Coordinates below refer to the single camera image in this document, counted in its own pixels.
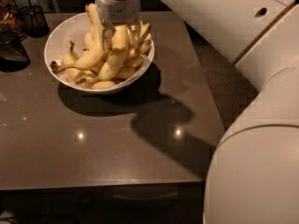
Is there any banana middle right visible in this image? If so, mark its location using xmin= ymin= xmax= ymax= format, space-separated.
xmin=125 ymin=49 xmax=140 ymax=61

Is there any banana bottom front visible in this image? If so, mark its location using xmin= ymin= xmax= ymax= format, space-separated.
xmin=80 ymin=80 xmax=116 ymax=90

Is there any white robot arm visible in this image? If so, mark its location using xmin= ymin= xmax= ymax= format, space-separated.
xmin=161 ymin=0 xmax=299 ymax=224

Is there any black mesh pen cup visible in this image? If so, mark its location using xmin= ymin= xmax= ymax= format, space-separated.
xmin=20 ymin=6 xmax=50 ymax=38

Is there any small banana right rim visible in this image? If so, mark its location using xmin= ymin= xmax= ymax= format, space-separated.
xmin=139 ymin=39 xmax=151 ymax=54

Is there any long banana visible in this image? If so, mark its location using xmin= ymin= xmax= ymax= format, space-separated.
xmin=50 ymin=4 xmax=106 ymax=74
xmin=78 ymin=25 xmax=129 ymax=84

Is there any glass jar with snacks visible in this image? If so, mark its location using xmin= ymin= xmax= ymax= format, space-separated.
xmin=0 ymin=0 xmax=27 ymax=40

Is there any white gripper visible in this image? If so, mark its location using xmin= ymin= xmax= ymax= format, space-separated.
xmin=95 ymin=0 xmax=141 ymax=51

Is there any white bowl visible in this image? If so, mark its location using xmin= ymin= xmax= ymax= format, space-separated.
xmin=44 ymin=13 xmax=155 ymax=95

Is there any banana lower right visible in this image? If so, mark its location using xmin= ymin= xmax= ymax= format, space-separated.
xmin=124 ymin=55 xmax=147 ymax=68

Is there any banana upper right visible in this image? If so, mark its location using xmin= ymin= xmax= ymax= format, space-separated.
xmin=137 ymin=23 xmax=151 ymax=44

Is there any banana lower left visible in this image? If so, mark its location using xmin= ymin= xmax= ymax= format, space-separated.
xmin=62 ymin=42 xmax=89 ymax=82

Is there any dark glass container left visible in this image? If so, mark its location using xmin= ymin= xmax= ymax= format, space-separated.
xmin=0 ymin=31 xmax=30 ymax=72

